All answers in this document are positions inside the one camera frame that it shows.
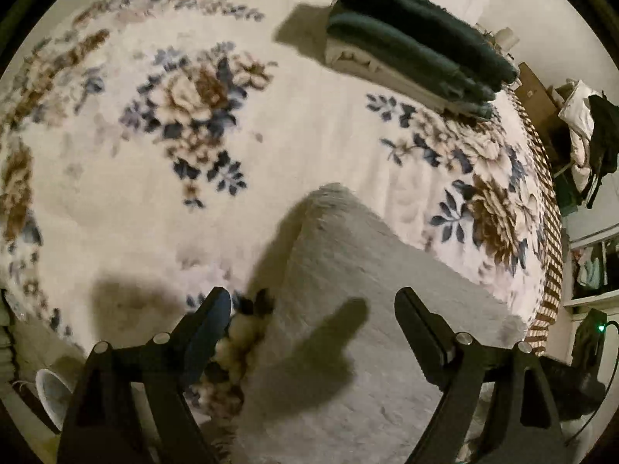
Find white clothes pile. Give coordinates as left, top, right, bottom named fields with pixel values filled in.
left=557, top=80, right=597, bottom=195

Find grey fleece pants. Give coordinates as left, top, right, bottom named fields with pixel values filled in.
left=237, top=183, right=529, bottom=464

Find large cardboard box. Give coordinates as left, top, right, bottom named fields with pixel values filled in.
left=513, top=61, right=558, bottom=129

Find brown checkered bed sheet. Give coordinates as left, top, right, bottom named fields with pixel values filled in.
left=503, top=89, right=564, bottom=345

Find stack of folded clothes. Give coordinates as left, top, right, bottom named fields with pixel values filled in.
left=333, top=0, right=521, bottom=87

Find beige folded pants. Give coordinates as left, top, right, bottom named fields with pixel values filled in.
left=325, top=46, right=494, bottom=121

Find blue-grey folded pants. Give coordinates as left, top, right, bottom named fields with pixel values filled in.
left=326, top=12, right=498, bottom=103

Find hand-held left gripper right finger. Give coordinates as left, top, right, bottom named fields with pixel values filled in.
left=394, top=287, right=566, bottom=464

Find white trash bin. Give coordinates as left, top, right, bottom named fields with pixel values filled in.
left=35, top=368, right=77, bottom=434

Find floral bed blanket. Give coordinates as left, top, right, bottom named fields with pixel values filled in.
left=0, top=0, right=562, bottom=426

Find metal frame chair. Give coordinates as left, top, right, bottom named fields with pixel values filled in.
left=551, top=164, right=593, bottom=216

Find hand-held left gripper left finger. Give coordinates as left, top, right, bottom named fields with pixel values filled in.
left=57, top=287, right=232, bottom=464

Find white wardrobe shelf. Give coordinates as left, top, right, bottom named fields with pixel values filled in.
left=563, top=229, right=619, bottom=312

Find black cable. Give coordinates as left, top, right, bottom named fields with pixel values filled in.
left=563, top=320, right=619, bottom=448

